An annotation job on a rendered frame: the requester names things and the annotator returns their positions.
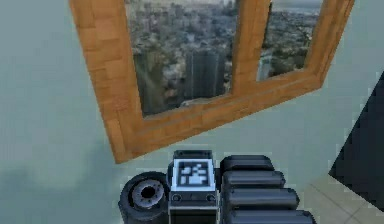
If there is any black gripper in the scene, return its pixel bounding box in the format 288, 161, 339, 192
117, 171, 172, 224

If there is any wooden framed window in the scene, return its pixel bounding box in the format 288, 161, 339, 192
68, 0, 356, 165

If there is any black flat panel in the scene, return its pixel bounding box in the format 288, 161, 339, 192
328, 70, 384, 213

